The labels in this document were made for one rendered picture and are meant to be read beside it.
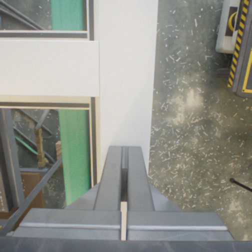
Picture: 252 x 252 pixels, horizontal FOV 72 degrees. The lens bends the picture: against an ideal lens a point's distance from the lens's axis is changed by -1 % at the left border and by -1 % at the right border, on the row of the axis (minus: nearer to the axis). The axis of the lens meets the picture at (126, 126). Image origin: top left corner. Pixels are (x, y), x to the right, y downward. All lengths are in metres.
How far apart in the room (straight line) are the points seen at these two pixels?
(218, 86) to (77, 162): 1.07
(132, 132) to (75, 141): 0.10
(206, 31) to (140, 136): 1.08
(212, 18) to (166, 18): 0.25
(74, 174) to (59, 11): 0.20
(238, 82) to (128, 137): 0.78
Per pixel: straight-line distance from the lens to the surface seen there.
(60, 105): 0.21
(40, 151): 0.99
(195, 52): 1.16
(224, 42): 1.08
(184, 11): 1.18
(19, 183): 0.74
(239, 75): 0.89
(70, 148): 0.24
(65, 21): 0.23
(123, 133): 0.15
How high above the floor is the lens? 1.08
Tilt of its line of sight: 75 degrees down
